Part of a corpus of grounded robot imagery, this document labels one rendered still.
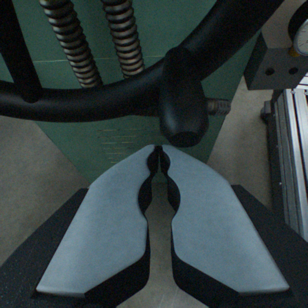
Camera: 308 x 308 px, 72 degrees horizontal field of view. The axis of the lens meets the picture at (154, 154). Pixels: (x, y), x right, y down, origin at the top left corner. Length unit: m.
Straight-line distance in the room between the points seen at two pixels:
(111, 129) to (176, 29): 0.28
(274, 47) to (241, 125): 0.72
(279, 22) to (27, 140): 1.03
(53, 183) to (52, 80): 0.61
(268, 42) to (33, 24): 0.32
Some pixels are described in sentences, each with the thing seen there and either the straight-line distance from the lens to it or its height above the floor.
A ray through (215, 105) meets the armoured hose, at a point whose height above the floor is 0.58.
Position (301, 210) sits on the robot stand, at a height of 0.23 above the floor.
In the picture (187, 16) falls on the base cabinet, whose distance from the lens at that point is 0.34.
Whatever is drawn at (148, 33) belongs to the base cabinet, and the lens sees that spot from 0.35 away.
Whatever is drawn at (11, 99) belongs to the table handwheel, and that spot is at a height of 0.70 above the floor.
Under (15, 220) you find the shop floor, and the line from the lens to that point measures 1.01.
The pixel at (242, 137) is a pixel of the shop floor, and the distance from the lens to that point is 1.02.
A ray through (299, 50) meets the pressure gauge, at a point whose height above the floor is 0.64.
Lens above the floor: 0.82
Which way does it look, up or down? 62 degrees down
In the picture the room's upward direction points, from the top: 5 degrees counter-clockwise
